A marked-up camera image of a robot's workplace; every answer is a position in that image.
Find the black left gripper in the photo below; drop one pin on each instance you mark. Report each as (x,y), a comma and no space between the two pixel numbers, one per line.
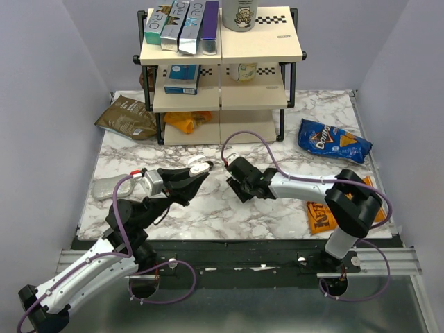
(182,187)

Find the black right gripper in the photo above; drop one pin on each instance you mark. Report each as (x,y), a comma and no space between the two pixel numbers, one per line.
(234,184)

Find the white earbud charging case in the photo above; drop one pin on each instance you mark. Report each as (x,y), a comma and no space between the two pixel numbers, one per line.
(197,165)

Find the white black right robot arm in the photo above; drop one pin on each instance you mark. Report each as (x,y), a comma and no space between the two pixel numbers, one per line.
(352,202)

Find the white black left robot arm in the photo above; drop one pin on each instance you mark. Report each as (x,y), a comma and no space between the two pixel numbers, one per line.
(138,200)

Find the yellow orange snack packet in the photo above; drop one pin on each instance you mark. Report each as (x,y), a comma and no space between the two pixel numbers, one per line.
(187,122)

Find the silver glitter pouch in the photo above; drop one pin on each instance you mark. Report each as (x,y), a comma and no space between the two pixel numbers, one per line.
(103,188)

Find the brown foil pouch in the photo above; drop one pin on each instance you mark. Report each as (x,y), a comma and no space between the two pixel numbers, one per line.
(128,117)

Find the orange snack bag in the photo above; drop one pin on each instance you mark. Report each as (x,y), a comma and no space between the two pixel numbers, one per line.
(321,219)

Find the blue Doritos chip bag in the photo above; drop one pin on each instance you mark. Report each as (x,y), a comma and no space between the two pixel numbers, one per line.
(330,141)

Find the beige three-tier shelf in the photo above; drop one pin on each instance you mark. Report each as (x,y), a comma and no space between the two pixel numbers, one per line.
(258,105)

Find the blue white carton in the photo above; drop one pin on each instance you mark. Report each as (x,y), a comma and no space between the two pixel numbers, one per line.
(182,79)

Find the cream printed mug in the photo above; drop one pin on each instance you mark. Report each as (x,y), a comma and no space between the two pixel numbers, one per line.
(242,72)

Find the dark brown packet behind shelf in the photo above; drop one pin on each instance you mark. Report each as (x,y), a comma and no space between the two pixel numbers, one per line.
(146,79)

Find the silver blue RIO box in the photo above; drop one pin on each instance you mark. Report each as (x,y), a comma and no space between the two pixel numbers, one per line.
(190,35)

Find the purple box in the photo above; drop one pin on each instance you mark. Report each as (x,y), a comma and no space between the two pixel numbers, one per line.
(209,28)

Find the teal RIO box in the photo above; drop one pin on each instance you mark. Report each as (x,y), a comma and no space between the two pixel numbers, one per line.
(157,21)

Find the white cartoon mug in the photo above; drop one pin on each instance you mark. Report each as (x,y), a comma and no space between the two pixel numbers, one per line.
(239,15)

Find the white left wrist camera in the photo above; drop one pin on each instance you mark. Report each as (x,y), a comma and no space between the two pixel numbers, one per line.
(152,183)

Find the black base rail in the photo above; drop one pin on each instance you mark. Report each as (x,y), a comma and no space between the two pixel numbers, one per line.
(247,264)

